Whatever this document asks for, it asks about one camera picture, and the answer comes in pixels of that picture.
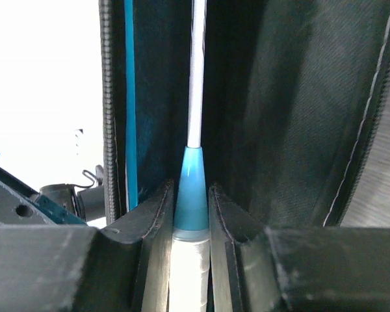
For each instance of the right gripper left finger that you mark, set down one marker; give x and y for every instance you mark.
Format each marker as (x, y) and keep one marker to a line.
(122, 267)

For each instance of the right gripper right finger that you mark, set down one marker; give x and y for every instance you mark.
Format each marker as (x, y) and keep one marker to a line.
(259, 268)

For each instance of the blue badminton racket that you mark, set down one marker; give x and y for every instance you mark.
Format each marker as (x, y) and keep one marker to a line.
(190, 253)

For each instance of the blue racket bag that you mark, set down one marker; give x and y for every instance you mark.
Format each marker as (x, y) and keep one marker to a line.
(293, 93)

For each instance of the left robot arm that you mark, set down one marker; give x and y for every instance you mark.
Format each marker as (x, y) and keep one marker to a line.
(64, 204)

